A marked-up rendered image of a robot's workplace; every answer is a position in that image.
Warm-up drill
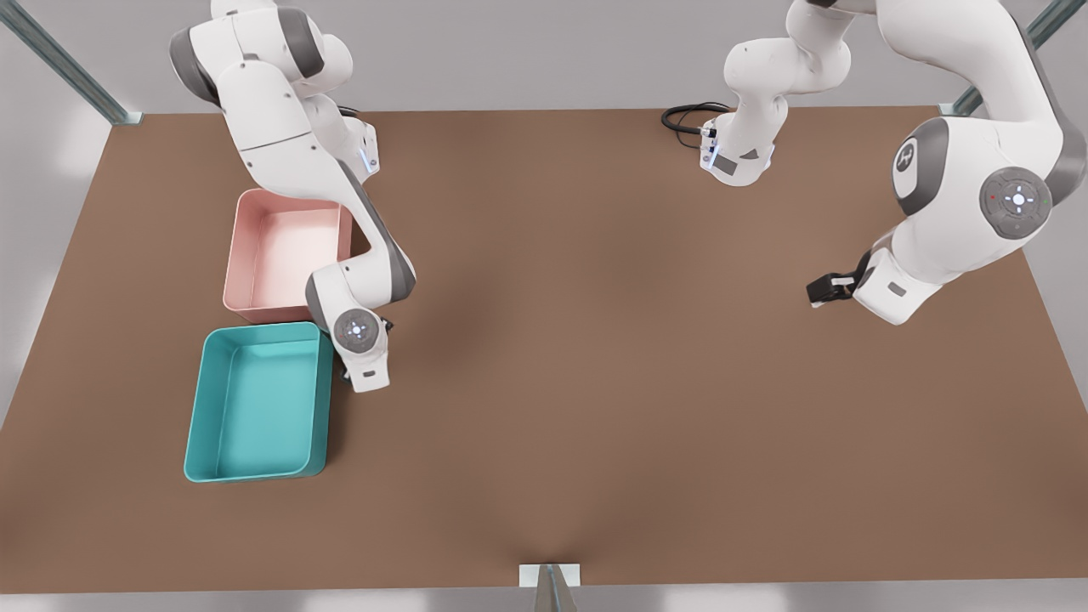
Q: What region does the teal rectangular tray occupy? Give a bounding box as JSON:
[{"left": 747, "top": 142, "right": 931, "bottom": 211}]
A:
[{"left": 184, "top": 321, "right": 335, "bottom": 484}]

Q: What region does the pink rectangular tray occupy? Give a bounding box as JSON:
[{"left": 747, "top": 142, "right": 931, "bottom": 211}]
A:
[{"left": 223, "top": 189, "right": 354, "bottom": 326}]

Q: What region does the silver frame post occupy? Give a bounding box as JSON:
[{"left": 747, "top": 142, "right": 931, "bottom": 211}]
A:
[
  {"left": 0, "top": 0, "right": 144, "bottom": 127},
  {"left": 519, "top": 563, "right": 582, "bottom": 612},
  {"left": 938, "top": 0, "right": 1088, "bottom": 118}
]

